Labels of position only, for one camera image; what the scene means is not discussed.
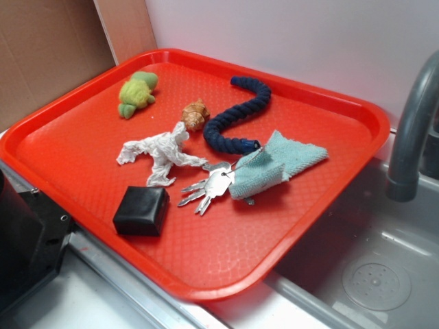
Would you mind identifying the silver key bunch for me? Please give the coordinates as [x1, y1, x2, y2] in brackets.
[178, 162, 235, 216]

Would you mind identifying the black rectangular box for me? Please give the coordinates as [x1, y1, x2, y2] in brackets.
[113, 186, 169, 236]

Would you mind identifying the light blue cloth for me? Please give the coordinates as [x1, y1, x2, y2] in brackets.
[228, 130, 329, 200]

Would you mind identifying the brown seashell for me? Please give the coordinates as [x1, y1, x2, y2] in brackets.
[181, 99, 211, 132]

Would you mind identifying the crumpled white paper towel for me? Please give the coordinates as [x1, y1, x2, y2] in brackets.
[116, 121, 208, 187]

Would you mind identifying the navy blue rope toy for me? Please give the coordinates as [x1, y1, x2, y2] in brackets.
[203, 76, 272, 155]

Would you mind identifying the grey plastic sink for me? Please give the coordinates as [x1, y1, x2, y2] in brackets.
[266, 160, 438, 328]

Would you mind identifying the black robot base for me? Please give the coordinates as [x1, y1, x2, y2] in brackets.
[1, 173, 73, 315]

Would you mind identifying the brown cardboard panel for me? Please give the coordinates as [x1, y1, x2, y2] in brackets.
[1, 1, 156, 131]

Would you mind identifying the green plush turtle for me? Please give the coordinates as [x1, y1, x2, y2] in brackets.
[118, 71, 158, 119]

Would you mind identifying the grey faucet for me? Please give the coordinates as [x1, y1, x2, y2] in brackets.
[385, 51, 438, 202]

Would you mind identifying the red plastic tray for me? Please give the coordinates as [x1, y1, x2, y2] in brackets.
[1, 49, 390, 302]

